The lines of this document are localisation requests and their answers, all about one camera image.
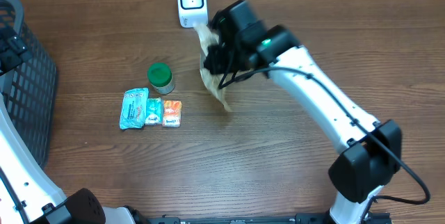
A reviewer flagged beige plastic pouch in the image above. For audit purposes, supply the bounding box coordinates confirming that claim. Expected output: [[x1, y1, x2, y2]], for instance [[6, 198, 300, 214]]
[[193, 24, 232, 112]]

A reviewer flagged large teal wipes pack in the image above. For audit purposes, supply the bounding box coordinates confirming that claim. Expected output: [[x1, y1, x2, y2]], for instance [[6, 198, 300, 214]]
[[119, 88, 149, 130]]

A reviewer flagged green lid jar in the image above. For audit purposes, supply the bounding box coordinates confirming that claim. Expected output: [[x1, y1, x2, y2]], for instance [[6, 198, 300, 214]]
[[147, 63, 175, 95]]

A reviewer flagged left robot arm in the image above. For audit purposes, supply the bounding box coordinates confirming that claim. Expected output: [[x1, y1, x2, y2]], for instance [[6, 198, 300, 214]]
[[1, 23, 139, 223]]

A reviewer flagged teal tissue pack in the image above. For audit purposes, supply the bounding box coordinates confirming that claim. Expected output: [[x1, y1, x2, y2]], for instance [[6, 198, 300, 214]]
[[145, 98, 163, 125]]

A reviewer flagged white barcode scanner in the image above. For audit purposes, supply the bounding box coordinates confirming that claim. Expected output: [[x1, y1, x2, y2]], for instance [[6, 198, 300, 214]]
[[177, 0, 209, 28]]

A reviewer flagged orange tissue pack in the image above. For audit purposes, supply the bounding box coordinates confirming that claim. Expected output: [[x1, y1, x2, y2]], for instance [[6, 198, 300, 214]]
[[162, 100, 182, 127]]

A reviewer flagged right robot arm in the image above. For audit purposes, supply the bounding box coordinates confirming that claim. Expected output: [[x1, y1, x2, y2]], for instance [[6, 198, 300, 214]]
[[204, 0, 402, 223]]

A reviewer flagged dark grey plastic basket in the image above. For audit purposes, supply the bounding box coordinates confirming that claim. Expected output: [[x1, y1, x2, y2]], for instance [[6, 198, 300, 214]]
[[1, 0, 58, 168]]

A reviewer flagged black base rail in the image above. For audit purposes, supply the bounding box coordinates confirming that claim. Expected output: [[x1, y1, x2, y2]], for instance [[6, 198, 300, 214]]
[[145, 211, 394, 224]]

